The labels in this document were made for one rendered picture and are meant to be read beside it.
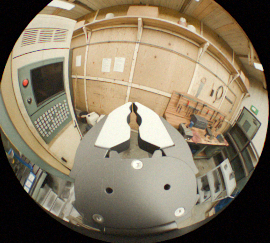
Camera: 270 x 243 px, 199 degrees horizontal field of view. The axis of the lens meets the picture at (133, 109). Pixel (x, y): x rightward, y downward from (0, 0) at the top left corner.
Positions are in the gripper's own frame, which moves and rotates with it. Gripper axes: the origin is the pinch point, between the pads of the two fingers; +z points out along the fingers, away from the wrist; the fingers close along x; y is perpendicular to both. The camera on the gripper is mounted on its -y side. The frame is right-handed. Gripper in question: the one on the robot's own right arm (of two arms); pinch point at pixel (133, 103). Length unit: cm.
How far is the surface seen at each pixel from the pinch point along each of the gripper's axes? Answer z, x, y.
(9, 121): -12.3, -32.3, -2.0
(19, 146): -14.7, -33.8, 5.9
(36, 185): -49, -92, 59
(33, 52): 18, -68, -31
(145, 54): 142, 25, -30
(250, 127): -34, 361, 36
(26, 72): 11, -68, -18
